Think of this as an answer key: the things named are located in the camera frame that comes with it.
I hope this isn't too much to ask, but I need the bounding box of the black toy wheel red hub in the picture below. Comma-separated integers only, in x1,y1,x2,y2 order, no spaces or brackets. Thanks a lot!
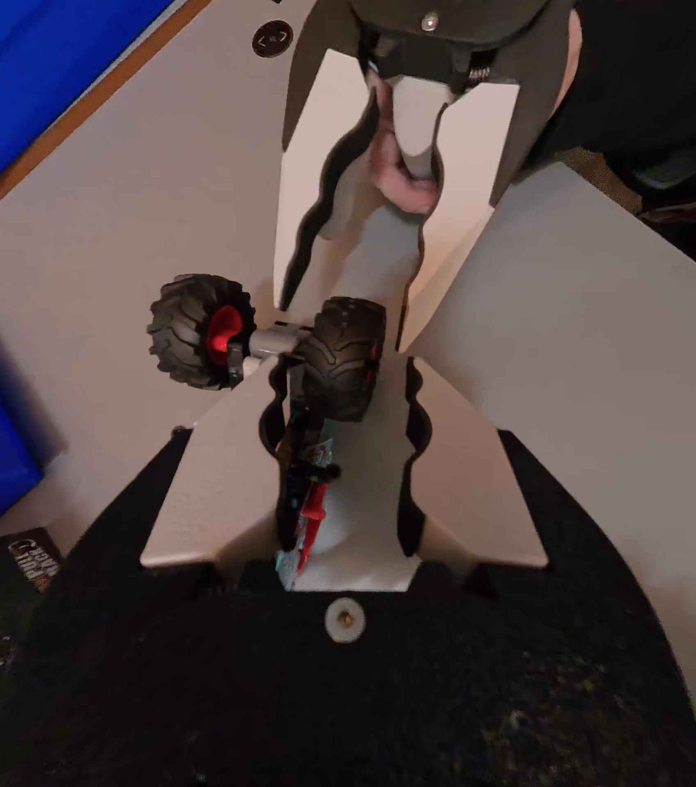
146,273,258,391
295,296,387,424

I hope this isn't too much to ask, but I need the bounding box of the person's right hand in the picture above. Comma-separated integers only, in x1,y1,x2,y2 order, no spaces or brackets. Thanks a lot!
372,131,441,214

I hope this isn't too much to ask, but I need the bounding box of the person's right forearm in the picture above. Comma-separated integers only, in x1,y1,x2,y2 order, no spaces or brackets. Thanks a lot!
532,0,696,179

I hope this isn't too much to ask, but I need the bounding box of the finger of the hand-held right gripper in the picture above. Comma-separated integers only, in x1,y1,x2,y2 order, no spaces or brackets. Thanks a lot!
273,49,386,311
396,82,521,353

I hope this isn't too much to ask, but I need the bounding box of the grey toy axle block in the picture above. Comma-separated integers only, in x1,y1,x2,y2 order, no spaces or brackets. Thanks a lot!
228,323,315,379

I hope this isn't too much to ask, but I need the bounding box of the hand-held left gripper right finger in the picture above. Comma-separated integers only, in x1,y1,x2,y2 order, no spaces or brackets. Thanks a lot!
397,357,550,584

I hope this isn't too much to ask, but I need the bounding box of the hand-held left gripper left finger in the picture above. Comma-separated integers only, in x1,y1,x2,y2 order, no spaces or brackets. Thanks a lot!
139,357,292,590

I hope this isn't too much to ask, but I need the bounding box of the black round desk grommet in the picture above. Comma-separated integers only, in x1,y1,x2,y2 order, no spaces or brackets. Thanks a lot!
252,20,294,59

